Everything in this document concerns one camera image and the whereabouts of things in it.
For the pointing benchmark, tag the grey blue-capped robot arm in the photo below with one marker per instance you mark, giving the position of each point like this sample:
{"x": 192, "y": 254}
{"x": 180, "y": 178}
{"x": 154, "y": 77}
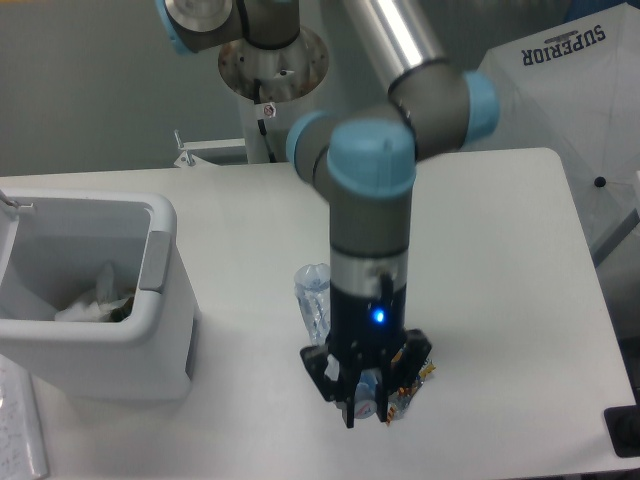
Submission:
{"x": 364, "y": 166}

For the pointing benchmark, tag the white Superior umbrella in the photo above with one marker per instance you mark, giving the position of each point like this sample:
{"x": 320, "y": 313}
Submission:
{"x": 574, "y": 89}

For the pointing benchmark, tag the white trash can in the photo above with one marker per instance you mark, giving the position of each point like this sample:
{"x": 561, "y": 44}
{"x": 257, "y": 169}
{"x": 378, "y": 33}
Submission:
{"x": 54, "y": 244}

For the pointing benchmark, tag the white crumpled tissue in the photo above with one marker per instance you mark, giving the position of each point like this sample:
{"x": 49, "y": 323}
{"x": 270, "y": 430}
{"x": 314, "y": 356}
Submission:
{"x": 103, "y": 303}

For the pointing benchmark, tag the white metal base frame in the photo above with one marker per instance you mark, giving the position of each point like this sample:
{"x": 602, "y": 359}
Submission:
{"x": 223, "y": 152}

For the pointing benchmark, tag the crushed clear plastic bottle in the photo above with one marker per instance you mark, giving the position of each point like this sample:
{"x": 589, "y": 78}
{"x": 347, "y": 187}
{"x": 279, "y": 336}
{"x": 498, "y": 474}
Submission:
{"x": 312, "y": 291}

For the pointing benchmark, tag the blue snack wrapper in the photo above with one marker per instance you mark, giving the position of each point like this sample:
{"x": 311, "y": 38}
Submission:
{"x": 400, "y": 400}

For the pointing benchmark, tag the white paper sheet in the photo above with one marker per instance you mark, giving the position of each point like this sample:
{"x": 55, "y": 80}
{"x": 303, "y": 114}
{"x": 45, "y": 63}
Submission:
{"x": 23, "y": 453}

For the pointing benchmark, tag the black device at edge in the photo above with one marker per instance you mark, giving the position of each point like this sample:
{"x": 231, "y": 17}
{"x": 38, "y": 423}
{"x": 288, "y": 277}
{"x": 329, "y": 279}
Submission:
{"x": 623, "y": 426}

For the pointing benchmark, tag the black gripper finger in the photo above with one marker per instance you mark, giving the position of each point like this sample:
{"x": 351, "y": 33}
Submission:
{"x": 402, "y": 368}
{"x": 342, "y": 390}

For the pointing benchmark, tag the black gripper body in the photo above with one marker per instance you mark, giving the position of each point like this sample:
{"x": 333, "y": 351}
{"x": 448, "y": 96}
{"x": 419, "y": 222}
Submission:
{"x": 365, "y": 333}

